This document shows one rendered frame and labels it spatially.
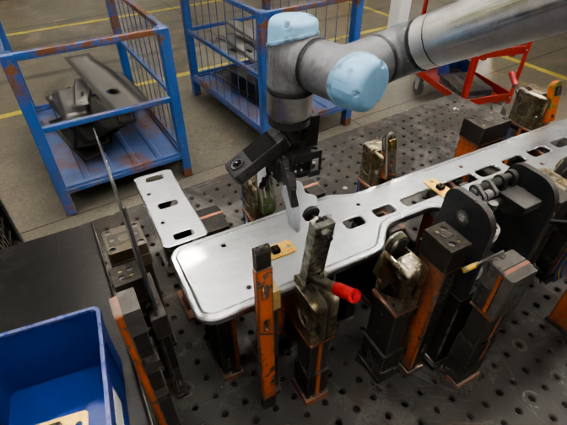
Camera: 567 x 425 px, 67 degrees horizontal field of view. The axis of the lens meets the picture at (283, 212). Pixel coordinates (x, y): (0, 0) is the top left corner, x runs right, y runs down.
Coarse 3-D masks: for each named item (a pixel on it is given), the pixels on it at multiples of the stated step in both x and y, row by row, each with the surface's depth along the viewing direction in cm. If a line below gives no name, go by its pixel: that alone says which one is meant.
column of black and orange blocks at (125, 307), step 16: (128, 288) 58; (112, 304) 55; (128, 304) 55; (128, 320) 55; (144, 320) 57; (128, 336) 57; (144, 336) 59; (144, 352) 61; (144, 368) 62; (160, 368) 70; (144, 384) 65; (160, 384) 67; (160, 400) 70; (160, 416) 72; (176, 416) 75
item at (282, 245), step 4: (284, 240) 92; (288, 240) 92; (276, 244) 92; (280, 244) 92; (284, 244) 92; (288, 244) 92; (292, 244) 92; (272, 248) 89; (280, 248) 91; (284, 248) 91; (288, 248) 91; (292, 248) 91; (272, 252) 90; (276, 252) 89; (280, 252) 90; (284, 252) 90; (288, 252) 90; (292, 252) 90; (272, 256) 89; (276, 256) 89; (280, 256) 89; (272, 260) 88
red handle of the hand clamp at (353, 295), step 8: (312, 280) 74; (320, 280) 72; (328, 280) 71; (328, 288) 69; (336, 288) 67; (344, 288) 65; (352, 288) 64; (344, 296) 64; (352, 296) 63; (360, 296) 64
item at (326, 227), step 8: (312, 208) 67; (304, 216) 67; (312, 216) 67; (320, 216) 67; (328, 216) 66; (312, 224) 65; (320, 224) 65; (328, 224) 65; (312, 232) 66; (320, 232) 65; (328, 232) 65; (312, 240) 67; (320, 240) 67; (328, 240) 65; (312, 248) 68; (320, 248) 69; (328, 248) 70; (304, 256) 72; (312, 256) 69; (320, 256) 71; (304, 264) 73; (312, 264) 71; (320, 264) 73; (304, 272) 74; (312, 272) 73; (320, 272) 75
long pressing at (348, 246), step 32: (544, 128) 130; (448, 160) 117; (480, 160) 117; (544, 160) 117; (384, 192) 106; (416, 192) 106; (256, 224) 97; (288, 224) 97; (384, 224) 96; (192, 256) 89; (224, 256) 89; (288, 256) 89; (352, 256) 89; (192, 288) 83; (224, 288) 83; (288, 288) 82; (224, 320) 78
